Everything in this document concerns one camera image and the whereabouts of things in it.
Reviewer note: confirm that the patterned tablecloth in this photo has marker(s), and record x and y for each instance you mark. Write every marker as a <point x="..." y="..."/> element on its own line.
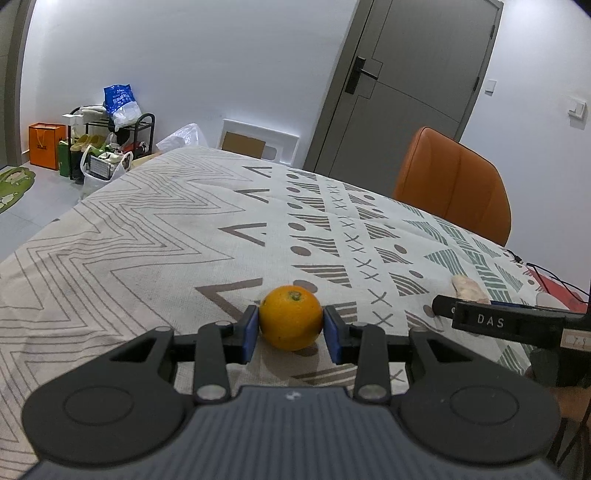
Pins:
<point x="115" y="258"/>

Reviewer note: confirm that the small white wall switch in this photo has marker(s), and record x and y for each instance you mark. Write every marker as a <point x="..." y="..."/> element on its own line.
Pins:
<point x="492" y="86"/>

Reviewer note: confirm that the brown cardboard sheet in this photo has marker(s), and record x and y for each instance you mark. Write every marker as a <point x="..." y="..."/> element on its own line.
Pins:
<point x="244" y="145"/>

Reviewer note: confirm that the blue and white plastic bag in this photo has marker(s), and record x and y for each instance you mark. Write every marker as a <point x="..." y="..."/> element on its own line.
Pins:
<point x="120" y="104"/>

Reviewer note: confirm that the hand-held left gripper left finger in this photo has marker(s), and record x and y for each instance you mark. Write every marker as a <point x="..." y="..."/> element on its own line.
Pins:
<point x="251" y="332"/>

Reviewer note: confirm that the white plate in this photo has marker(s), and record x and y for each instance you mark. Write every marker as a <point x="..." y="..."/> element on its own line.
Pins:
<point x="551" y="301"/>

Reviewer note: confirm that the red table mat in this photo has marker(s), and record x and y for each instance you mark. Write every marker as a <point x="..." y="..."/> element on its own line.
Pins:
<point x="561" y="284"/>

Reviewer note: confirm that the white foam packaging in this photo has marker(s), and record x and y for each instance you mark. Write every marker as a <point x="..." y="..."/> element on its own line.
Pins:
<point x="281" y="145"/>

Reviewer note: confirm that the green bag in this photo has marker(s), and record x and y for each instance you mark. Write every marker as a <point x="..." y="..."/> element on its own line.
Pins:
<point x="67" y="159"/>

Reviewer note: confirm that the orange leather chair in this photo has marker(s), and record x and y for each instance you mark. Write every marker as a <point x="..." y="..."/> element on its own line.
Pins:
<point x="452" y="184"/>

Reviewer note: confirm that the orange paper bag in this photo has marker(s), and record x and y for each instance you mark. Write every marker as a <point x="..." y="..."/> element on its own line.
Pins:
<point x="46" y="146"/>

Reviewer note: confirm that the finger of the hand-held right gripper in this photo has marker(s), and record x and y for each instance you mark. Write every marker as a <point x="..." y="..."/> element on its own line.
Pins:
<point x="489" y="321"/>
<point x="512" y="303"/>

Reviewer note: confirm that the person's right hand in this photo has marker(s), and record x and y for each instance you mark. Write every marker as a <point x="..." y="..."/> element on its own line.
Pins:
<point x="575" y="402"/>

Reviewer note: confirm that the yellow shoe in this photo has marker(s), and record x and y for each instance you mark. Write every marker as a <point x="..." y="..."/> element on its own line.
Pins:
<point x="95" y="140"/>
<point x="79" y="142"/>

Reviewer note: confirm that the black shoe rack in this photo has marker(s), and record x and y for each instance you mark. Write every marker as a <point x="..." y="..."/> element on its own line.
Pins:
<point x="147" y="121"/>

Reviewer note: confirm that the long peeled pomelo piece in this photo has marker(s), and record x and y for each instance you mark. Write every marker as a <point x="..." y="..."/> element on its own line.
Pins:
<point x="468" y="288"/>

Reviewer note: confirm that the green floor mat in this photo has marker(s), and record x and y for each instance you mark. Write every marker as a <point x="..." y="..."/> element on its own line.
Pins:
<point x="14" y="187"/>

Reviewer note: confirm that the small orange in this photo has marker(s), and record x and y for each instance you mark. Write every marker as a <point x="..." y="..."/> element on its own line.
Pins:
<point x="290" y="318"/>

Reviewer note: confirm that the grey door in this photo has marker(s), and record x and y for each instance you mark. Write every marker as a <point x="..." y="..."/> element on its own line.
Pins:
<point x="406" y="69"/>

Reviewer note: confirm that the clear plastic bag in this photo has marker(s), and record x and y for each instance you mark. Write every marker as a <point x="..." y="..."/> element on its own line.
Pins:
<point x="184" y="138"/>

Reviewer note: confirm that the large white wall switch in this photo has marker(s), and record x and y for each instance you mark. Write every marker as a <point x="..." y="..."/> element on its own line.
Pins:
<point x="577" y="107"/>

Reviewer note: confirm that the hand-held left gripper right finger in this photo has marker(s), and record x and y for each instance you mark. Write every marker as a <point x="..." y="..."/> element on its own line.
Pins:
<point x="331" y="334"/>

